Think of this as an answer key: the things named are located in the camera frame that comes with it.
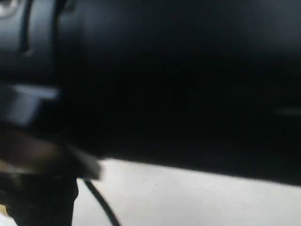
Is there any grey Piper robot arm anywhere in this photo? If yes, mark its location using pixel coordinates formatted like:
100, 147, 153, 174
0, 0, 301, 226

